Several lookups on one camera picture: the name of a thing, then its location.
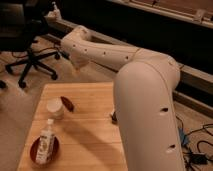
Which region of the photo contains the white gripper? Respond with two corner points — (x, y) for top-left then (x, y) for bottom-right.
(70, 51), (89, 69)

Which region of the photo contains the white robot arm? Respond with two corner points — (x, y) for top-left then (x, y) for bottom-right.
(61, 25), (186, 171)

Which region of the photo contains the red spoon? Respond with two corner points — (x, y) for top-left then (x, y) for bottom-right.
(61, 96), (74, 112)

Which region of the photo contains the white spray bottle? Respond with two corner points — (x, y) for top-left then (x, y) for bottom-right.
(47, 2), (61, 19)

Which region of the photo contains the white round jar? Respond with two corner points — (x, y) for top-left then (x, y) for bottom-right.
(46, 98), (64, 119)

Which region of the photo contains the black office chair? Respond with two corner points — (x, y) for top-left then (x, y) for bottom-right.
(0, 0), (60, 88)

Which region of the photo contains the red round plate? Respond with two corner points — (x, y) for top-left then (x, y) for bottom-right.
(30, 136), (60, 166)

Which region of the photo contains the white plastic bottle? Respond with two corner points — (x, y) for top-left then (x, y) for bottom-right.
(36, 119), (55, 165)

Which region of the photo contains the blue box on floor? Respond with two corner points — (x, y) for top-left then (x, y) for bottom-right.
(178, 128), (189, 146)

